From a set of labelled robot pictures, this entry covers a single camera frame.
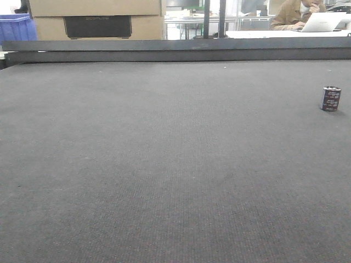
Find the dark table edge rail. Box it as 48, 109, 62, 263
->
2, 36, 350, 66

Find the white background table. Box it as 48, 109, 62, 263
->
225, 30, 350, 39

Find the blue plastic crate background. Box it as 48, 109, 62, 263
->
1, 13, 37, 43

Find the upper cardboard box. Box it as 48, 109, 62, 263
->
29, 0, 166, 17

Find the dark cylindrical capacitor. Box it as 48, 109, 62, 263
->
320, 86, 342, 112

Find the cardboard box with black panel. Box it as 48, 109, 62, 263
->
34, 15, 165, 41

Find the black vertical pole left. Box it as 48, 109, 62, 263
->
203, 0, 210, 39

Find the white laptop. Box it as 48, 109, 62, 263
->
292, 12, 350, 32

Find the black vertical pole right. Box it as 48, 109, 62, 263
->
218, 0, 227, 38

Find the seated person in brown jacket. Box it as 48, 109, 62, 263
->
270, 0, 326, 31

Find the black vertical pole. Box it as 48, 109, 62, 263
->
218, 0, 227, 38
203, 0, 210, 39

